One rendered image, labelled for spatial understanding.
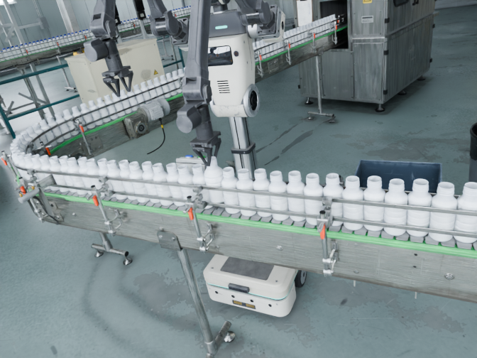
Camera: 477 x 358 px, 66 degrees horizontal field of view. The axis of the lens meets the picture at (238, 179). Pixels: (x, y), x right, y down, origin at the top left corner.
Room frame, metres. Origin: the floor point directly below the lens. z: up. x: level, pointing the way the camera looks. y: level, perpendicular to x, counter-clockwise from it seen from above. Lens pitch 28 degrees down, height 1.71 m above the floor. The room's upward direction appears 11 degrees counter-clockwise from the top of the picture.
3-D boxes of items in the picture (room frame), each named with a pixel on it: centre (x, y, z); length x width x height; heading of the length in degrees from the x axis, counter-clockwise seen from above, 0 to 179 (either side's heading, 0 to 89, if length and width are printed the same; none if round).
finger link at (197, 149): (1.14, 0.09, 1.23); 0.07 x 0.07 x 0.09; 60
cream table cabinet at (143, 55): (5.43, 1.38, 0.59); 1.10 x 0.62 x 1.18; 132
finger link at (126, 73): (1.51, 0.38, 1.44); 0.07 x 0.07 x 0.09; 60
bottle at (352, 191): (0.90, -0.32, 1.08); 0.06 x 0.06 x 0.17
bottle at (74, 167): (1.49, 0.69, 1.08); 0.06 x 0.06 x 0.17
